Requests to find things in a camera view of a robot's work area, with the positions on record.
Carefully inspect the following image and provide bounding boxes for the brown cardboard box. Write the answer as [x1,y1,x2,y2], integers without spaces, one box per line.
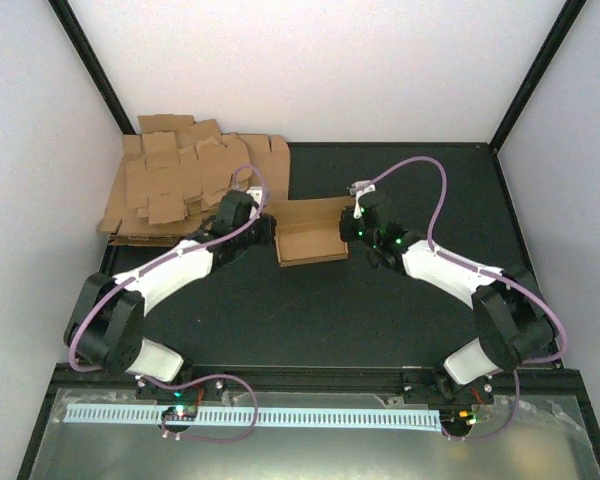
[269,196,354,267]

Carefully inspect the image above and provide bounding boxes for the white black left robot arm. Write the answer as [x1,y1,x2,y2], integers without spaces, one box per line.
[64,187,275,399]

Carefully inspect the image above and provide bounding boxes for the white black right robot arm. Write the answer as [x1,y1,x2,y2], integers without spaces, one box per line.
[339,191,557,403]

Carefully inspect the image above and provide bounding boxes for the stack of flat cardboard blanks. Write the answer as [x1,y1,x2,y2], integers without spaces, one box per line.
[97,114,291,247]

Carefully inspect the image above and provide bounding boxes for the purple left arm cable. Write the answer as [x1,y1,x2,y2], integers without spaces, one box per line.
[67,164,271,445]

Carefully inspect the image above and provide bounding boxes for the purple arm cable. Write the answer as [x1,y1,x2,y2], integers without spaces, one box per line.
[352,155,569,444]
[67,164,271,445]

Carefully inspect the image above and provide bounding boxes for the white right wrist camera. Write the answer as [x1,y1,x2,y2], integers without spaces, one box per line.
[348,180,377,221]

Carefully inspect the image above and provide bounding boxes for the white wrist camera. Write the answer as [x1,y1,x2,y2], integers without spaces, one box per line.
[246,186,267,218]
[348,180,377,221]

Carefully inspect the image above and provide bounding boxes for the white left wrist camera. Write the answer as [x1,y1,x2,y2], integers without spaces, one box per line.
[246,186,267,218]

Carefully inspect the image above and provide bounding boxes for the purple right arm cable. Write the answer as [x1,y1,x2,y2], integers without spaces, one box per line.
[352,155,569,444]

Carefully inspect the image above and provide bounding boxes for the white slotted cable duct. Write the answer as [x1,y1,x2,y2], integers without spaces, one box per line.
[63,404,442,433]

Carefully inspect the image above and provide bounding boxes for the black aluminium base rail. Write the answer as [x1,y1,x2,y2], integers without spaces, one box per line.
[49,364,588,407]

